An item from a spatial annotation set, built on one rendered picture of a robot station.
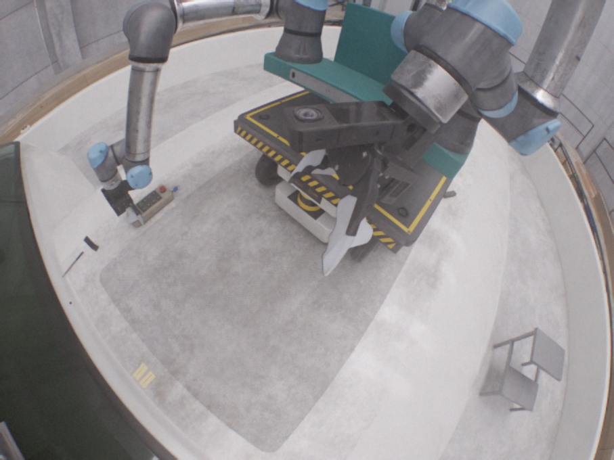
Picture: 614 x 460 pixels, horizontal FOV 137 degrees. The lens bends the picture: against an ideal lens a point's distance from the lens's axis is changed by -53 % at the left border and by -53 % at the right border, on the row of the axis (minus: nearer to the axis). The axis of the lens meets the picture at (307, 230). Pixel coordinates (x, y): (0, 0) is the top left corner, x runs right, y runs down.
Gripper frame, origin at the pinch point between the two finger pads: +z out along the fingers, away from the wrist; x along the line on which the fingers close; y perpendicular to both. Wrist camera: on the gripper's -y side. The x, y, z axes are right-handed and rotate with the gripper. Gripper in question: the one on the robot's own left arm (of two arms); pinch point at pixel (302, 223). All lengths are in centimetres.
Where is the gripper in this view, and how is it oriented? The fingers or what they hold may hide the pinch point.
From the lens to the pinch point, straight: 34.5
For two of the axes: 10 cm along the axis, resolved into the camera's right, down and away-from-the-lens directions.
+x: -3.0, -7.9, 5.3
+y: 8.0, 0.9, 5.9
